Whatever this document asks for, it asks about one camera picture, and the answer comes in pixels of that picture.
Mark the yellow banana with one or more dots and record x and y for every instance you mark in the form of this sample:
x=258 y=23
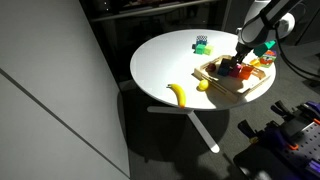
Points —
x=180 y=94

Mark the orange block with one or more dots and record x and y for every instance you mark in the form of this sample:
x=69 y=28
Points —
x=246 y=72

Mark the lime green block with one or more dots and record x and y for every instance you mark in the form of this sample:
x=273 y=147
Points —
x=209 y=50

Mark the yellow lemon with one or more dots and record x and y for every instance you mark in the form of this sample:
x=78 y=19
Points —
x=203 y=85

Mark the perforated metal breadboard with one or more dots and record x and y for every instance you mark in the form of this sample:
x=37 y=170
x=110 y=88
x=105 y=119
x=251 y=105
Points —
x=301 y=150

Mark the colourful picture cube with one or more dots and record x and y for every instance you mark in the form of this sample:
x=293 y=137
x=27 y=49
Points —
x=268 y=60

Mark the grey shelf rail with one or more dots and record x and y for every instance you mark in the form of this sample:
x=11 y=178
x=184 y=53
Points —
x=150 y=10

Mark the small yellow round fruit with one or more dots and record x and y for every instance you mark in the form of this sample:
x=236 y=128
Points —
x=255 y=62

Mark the white table base legs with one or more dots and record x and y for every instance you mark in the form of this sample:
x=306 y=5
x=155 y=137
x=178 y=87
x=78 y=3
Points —
x=203 y=131

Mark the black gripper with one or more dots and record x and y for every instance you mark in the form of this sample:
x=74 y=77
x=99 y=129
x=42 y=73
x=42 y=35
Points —
x=242 y=50

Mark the purple clamp with orange tip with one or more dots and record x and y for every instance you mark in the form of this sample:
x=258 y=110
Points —
x=276 y=136
x=308 y=110

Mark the black platform plate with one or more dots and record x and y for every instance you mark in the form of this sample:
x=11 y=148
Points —
x=260 y=163

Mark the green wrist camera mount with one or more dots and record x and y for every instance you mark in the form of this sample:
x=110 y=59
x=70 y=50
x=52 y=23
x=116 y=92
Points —
x=265 y=48

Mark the dark teal block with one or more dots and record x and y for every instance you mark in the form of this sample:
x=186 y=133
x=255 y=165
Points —
x=193 y=46

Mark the blue checkered block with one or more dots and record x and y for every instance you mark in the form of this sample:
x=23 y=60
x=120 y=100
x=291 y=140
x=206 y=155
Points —
x=201 y=40

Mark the wooden tray with slotted sides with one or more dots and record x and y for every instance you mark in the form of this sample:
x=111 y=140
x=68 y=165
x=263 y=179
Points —
x=230 y=88

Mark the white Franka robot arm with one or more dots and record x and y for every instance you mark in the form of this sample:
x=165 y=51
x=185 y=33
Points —
x=260 y=26

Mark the dark red plum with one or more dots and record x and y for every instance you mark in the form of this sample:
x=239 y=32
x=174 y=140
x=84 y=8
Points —
x=210 y=67

